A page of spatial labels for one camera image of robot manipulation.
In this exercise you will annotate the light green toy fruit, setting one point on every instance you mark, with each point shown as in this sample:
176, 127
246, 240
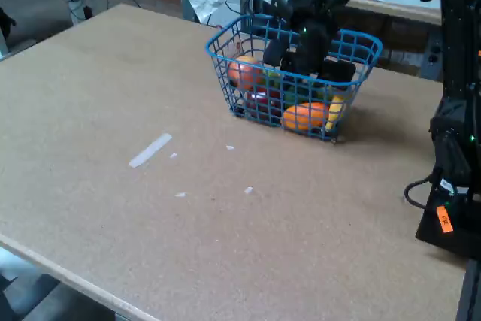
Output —
271, 79

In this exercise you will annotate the red orange round toy fruit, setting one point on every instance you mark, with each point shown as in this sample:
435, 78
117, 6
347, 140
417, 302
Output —
244, 73

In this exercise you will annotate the dark red toy fruit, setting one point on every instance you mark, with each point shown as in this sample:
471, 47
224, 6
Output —
263, 105

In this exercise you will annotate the yellow toy banana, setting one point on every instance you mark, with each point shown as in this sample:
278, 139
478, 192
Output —
335, 112

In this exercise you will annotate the wooden workbench with grey leg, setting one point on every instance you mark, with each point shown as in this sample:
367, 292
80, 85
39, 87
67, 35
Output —
394, 9

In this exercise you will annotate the grey power outlet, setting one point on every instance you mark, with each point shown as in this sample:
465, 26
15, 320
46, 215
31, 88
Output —
434, 54

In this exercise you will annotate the long white tape strip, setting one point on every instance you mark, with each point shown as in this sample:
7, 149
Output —
150, 150

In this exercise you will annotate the orange label tag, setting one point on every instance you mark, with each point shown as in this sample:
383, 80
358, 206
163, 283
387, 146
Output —
445, 219

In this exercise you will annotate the black power plug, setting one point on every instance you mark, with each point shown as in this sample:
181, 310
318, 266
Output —
88, 12

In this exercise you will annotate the black object at room edge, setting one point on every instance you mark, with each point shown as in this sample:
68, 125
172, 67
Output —
5, 24

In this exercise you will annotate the small black camera box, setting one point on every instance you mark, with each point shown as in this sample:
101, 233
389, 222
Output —
282, 1

